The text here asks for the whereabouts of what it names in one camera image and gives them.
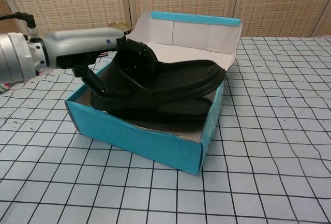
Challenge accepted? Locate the red yellow feather toy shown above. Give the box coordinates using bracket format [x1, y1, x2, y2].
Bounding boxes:
[0, 82, 12, 95]

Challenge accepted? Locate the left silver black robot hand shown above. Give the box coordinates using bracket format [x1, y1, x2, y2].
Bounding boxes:
[42, 27, 128, 97]

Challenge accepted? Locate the blue checkered tablecloth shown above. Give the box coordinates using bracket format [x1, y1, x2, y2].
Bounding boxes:
[0, 36, 331, 224]

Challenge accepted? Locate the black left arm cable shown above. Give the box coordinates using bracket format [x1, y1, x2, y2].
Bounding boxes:
[0, 12, 39, 40]

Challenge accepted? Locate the blue cardboard shoe box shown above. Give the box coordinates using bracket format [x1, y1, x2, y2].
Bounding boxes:
[64, 10, 245, 176]

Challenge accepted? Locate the black rubber slipper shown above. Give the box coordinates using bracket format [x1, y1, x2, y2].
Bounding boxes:
[110, 96, 214, 127]
[90, 38, 225, 114]

